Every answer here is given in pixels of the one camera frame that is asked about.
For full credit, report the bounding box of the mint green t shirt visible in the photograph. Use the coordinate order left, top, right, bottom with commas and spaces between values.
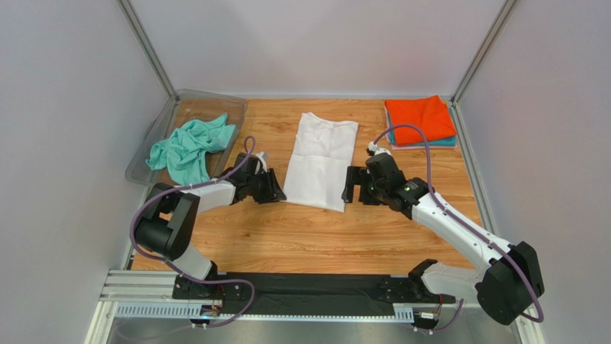
146, 113, 236, 186

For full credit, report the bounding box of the folded orange t shirt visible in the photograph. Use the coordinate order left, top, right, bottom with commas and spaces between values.
384, 95, 457, 145

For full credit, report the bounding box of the folded teal t shirt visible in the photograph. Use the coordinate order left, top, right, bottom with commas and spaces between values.
387, 105, 458, 148

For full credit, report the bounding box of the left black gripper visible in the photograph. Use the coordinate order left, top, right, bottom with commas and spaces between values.
246, 167, 288, 204

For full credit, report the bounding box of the clear plastic bin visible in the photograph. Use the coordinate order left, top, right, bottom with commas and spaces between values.
125, 89, 247, 187

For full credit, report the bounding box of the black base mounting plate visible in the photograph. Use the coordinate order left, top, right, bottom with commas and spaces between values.
172, 272, 456, 316

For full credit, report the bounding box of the white t shirt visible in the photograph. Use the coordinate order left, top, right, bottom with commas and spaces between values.
283, 113, 359, 213

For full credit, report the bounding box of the aluminium corner post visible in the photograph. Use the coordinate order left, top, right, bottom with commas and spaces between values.
116, 0, 175, 97
452, 0, 520, 105

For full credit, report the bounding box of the left aluminium corner post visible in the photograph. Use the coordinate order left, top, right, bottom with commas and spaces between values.
116, 0, 175, 97

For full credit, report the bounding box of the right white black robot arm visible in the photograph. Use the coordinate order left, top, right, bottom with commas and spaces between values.
342, 153, 545, 325

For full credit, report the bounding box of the right aluminium corner post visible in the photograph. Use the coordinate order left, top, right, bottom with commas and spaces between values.
452, 0, 520, 105

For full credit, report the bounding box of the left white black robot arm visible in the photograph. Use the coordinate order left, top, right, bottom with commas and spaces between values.
131, 152, 287, 299

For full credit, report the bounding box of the aluminium frame rail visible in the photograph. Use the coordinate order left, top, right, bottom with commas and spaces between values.
86, 270, 544, 343

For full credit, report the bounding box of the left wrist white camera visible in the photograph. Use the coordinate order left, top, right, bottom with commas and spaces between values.
255, 151, 269, 174

